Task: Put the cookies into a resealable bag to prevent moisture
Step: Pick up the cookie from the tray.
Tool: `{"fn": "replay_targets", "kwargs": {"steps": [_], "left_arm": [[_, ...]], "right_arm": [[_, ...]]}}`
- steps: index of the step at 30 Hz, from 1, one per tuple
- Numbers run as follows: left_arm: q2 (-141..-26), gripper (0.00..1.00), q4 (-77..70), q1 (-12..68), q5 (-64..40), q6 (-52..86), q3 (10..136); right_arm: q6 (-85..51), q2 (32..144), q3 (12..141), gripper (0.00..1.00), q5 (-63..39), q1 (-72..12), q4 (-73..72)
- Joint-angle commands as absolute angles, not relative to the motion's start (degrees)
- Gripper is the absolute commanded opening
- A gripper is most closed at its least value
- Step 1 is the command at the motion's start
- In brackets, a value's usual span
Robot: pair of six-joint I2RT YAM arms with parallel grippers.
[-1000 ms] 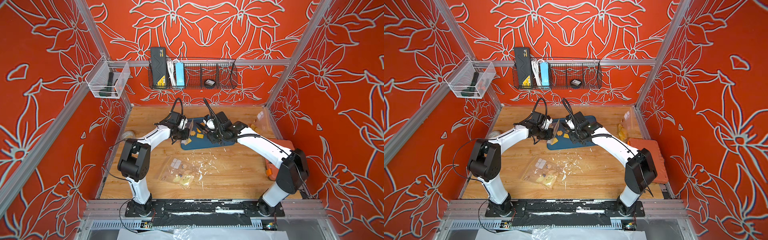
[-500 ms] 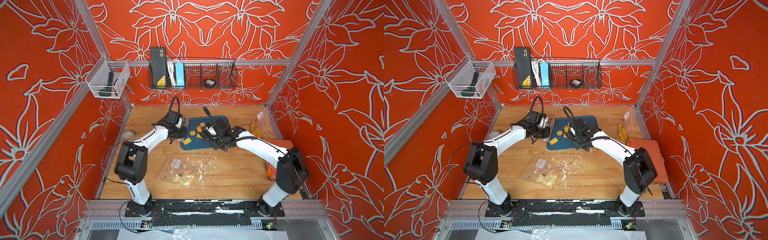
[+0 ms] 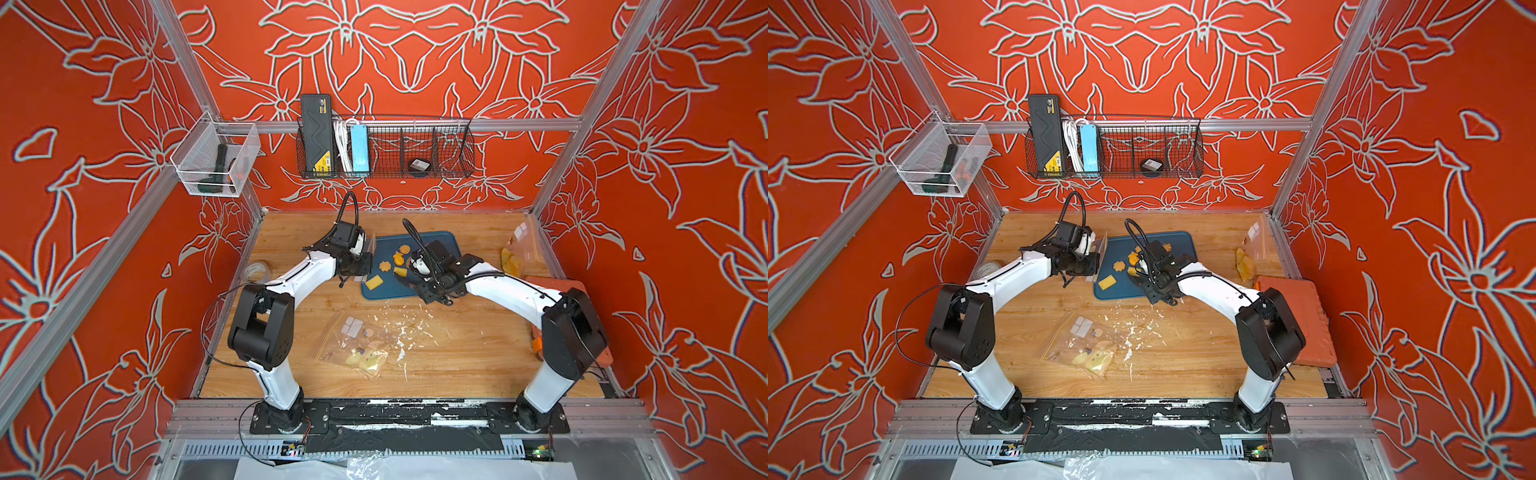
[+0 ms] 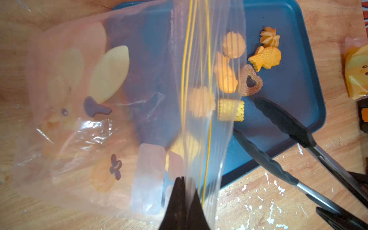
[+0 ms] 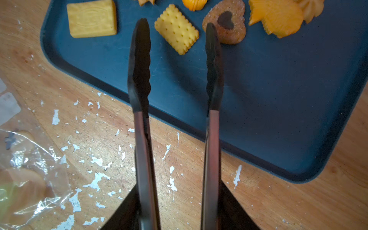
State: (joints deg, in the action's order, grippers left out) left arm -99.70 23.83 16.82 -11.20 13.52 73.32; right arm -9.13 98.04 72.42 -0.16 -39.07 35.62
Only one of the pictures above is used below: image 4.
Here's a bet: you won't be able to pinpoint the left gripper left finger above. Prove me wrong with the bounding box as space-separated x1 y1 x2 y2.
159 177 186 230

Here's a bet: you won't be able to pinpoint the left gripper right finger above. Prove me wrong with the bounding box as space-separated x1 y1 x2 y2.
184 177 210 230

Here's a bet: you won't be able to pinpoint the orange fish cookie large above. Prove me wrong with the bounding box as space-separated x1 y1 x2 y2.
248 46 282 72

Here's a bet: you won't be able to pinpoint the orange round cookie top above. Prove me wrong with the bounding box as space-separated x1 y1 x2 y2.
222 32 246 59

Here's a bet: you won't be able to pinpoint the orange flower cookie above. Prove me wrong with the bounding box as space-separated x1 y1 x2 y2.
189 86 216 118

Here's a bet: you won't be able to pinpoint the clear bag yellow dog print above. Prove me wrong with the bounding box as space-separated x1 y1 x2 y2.
344 37 368 101

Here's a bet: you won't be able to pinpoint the orange plastic tool case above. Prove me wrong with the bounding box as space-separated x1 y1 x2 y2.
357 98 368 134

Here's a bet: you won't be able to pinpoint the yellow cracker cookie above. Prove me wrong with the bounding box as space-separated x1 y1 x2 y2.
218 99 245 122

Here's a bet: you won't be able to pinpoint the teal plastic tray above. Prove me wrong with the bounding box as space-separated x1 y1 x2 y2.
104 1 326 190

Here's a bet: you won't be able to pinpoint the orange cookie left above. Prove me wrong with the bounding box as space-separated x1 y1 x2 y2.
214 52 238 94

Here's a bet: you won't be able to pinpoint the metal kitchen tongs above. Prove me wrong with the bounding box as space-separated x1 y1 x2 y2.
233 97 368 215

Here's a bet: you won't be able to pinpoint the yellow square cookie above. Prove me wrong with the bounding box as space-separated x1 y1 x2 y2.
165 132 201 172

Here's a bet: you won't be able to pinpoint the brown heart ring cookie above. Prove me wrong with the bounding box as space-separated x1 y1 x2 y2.
240 64 263 96

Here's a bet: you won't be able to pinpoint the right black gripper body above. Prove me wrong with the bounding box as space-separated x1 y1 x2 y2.
316 172 368 230

